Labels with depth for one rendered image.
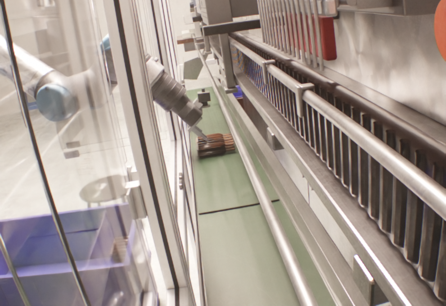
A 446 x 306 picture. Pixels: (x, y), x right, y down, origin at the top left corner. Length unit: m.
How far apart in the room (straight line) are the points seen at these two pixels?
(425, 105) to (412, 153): 0.49
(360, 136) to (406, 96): 0.53
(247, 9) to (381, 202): 0.98
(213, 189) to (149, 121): 0.28
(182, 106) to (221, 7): 0.32
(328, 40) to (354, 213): 0.19
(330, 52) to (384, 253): 0.23
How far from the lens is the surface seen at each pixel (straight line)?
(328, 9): 0.40
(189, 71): 2.14
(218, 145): 1.04
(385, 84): 0.90
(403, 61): 0.81
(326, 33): 0.46
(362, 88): 0.97
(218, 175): 0.93
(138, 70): 0.62
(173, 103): 1.03
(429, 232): 0.26
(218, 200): 0.81
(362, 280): 0.34
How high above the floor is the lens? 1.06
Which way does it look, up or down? 18 degrees down
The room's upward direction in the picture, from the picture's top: 9 degrees counter-clockwise
